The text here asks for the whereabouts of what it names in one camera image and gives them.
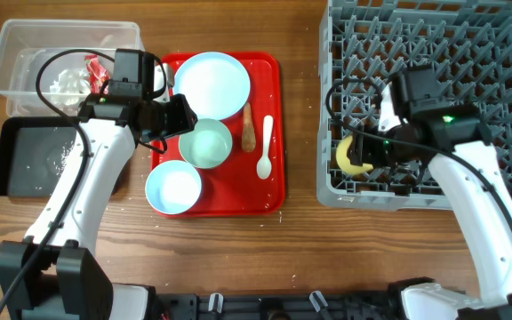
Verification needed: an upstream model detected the red serving tray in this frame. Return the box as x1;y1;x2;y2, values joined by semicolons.
151;52;286;217

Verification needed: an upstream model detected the black plastic tray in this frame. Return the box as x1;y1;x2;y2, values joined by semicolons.
0;116;84;197

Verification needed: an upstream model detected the light blue small bowl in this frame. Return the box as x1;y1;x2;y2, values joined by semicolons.
145;160;203;215

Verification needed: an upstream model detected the white tissue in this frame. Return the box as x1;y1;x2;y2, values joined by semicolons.
50;68;91;107

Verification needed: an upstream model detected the grey dishwasher rack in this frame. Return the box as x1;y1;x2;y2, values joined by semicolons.
316;1;512;211

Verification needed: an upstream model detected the white plastic spoon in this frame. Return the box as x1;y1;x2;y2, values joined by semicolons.
257;115;274;180

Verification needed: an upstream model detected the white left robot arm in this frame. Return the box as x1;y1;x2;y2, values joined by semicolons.
0;49;197;319

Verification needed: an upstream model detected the pile of white rice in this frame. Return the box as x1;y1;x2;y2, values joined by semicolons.
52;140;74;172

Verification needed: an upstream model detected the green bowl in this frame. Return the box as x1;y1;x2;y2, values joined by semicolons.
179;119;233;169

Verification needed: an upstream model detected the red snack wrapper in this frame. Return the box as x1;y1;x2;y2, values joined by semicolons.
84;54;110;93

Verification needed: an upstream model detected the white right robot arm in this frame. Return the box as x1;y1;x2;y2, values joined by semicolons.
345;66;512;319

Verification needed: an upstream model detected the clear plastic waste bin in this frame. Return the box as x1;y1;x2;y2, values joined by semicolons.
0;20;144;116

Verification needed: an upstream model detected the yellow plastic cup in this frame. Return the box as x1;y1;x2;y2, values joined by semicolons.
335;136;373;176

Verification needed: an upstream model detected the light blue plate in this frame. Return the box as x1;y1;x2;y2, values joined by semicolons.
172;52;252;121

